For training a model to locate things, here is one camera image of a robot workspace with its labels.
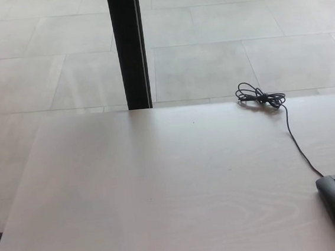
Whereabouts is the black mouse cable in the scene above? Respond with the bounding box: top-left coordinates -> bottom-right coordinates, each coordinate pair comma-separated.
234,75 -> 325,185

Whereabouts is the black vertical post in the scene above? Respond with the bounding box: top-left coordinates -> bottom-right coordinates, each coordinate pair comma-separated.
106,0 -> 154,112

